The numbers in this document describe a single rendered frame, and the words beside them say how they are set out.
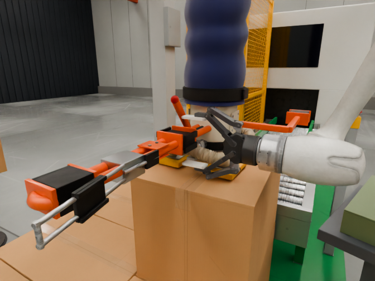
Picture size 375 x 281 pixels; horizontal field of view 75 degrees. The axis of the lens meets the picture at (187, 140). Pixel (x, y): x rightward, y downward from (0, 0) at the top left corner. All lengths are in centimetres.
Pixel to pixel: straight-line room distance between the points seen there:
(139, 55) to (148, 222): 1218
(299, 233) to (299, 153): 91
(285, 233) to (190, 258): 73
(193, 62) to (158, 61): 149
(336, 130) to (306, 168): 21
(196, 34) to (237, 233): 59
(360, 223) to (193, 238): 53
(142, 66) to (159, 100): 1043
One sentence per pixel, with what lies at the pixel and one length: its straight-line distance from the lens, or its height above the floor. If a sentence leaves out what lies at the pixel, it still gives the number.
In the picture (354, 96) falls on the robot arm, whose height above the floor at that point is 121.
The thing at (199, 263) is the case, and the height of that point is 70.
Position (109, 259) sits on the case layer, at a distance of 113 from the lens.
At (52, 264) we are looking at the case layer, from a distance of 119.
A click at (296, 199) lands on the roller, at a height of 54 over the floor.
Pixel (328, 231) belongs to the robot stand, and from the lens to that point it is 100.
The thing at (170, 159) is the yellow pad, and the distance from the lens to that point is 86.
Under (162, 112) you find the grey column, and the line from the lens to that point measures 233.
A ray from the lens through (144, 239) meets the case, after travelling 91.
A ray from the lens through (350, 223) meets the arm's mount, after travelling 99.
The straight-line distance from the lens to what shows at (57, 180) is 45.
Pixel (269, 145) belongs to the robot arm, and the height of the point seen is 111.
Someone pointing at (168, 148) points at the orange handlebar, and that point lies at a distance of 62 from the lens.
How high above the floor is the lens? 127
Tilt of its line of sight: 16 degrees down
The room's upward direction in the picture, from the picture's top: straight up
